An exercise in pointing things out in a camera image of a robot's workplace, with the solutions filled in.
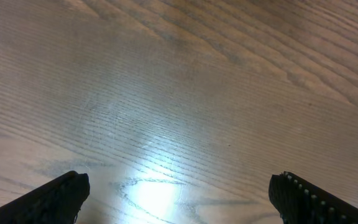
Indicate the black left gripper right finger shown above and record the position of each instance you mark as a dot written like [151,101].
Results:
[300,202]

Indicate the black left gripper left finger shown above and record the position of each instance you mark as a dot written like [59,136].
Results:
[56,202]

